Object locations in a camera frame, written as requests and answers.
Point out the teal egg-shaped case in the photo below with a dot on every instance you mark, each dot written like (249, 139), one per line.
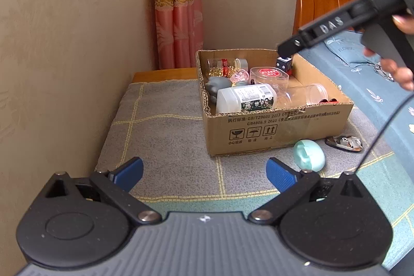
(307, 154)

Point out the grey checked blanket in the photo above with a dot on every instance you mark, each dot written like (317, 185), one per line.
(155, 120)

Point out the white plastic bottle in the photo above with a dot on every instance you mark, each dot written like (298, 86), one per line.
(236, 98)

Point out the grey crumpled cloth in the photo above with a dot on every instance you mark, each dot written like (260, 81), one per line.
(380, 69)

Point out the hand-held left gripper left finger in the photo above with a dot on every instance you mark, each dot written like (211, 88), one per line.
(129, 171)

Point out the clear plastic jar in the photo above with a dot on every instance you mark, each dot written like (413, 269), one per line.
(304, 95)

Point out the cardboard box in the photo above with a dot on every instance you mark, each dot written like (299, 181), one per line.
(275, 130)

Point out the pink patterned curtain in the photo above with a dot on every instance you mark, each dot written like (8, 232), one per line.
(176, 20)

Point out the pink clear toy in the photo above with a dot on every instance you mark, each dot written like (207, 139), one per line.
(239, 75)

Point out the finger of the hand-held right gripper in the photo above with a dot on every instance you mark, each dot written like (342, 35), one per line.
(289, 44)

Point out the blue flower print pillow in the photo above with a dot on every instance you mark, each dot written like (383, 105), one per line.
(342, 51)

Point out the clear container with red label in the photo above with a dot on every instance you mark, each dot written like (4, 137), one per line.
(268, 77)

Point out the blue printed bed sheet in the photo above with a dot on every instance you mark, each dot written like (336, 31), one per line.
(372, 95)

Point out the red toy car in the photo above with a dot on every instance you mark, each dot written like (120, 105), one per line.
(331, 100)

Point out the wooden bed frame edge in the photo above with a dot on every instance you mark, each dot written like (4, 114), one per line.
(161, 75)

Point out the black and blue fidget cube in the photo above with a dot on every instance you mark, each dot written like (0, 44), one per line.
(283, 64)

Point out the person's right hand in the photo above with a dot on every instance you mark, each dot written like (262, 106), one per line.
(401, 74)

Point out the clear bottle of yellow capsules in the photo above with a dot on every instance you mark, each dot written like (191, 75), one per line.
(223, 64)

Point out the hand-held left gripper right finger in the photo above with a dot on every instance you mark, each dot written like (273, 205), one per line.
(278, 174)

